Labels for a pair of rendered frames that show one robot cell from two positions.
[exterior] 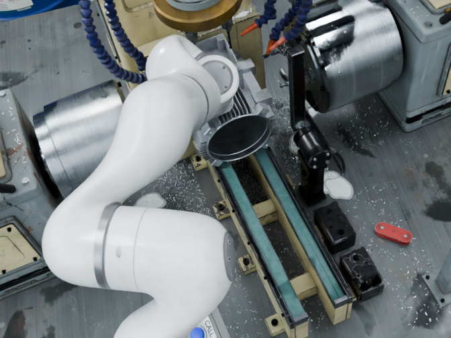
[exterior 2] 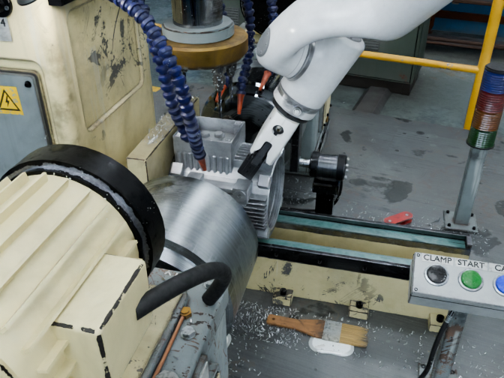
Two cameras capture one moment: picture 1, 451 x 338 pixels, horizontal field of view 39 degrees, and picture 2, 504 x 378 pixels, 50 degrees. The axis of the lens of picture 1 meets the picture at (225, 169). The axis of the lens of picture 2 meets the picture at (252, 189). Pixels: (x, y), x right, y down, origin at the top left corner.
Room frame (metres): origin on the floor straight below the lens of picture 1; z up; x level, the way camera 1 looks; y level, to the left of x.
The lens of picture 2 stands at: (0.46, 0.82, 1.62)
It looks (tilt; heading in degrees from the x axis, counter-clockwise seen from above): 33 degrees down; 296
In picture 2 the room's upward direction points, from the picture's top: straight up
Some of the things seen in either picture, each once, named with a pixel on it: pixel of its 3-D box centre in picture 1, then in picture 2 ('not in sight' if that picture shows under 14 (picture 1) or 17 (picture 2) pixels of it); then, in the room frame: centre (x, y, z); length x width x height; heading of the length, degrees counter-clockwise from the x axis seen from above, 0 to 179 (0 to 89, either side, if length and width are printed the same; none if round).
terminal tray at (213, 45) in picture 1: (213, 68); (210, 144); (0.96, -0.02, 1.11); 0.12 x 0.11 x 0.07; 11
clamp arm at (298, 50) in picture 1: (297, 92); (298, 118); (0.84, -0.18, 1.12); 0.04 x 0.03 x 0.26; 12
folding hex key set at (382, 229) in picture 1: (393, 233); (397, 220); (0.62, -0.36, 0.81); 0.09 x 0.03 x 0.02; 54
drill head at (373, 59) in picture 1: (349, 47); (260, 111); (1.01, -0.35, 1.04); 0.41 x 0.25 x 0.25; 102
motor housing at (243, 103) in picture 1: (224, 107); (230, 186); (0.92, -0.03, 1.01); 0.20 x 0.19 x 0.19; 11
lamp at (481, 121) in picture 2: not in sight; (487, 117); (0.47, -0.43, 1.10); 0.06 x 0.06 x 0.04
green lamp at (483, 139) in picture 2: not in sight; (482, 135); (0.47, -0.43, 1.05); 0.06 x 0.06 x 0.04
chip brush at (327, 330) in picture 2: not in sight; (316, 328); (0.68, 0.08, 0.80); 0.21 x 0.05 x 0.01; 11
